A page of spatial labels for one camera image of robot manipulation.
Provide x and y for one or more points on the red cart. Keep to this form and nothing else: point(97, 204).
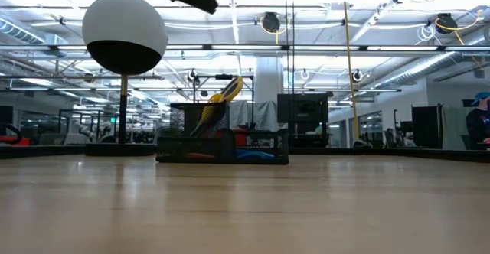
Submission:
point(21, 142)

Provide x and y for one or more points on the black mesh desk organizer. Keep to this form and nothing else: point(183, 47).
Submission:
point(191, 148)

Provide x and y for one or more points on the white globe table lamp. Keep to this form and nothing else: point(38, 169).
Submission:
point(122, 24)

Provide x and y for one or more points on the pale green curtain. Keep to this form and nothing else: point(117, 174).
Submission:
point(453, 127)

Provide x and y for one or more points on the person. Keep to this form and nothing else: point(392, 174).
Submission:
point(476, 127)

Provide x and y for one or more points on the grey draped cover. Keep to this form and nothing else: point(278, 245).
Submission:
point(264, 114)

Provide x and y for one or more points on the black monitor back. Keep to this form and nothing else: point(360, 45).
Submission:
point(302, 108)

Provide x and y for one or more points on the black partition panel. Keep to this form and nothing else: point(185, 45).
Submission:
point(426, 127)

